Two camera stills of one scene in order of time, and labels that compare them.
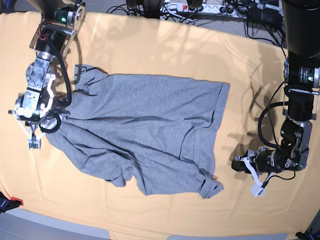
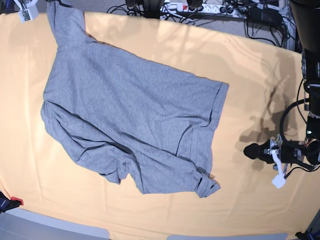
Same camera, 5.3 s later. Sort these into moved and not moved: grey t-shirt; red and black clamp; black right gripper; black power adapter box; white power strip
Moved: grey t-shirt; black right gripper
Not moved: red and black clamp; black power adapter box; white power strip
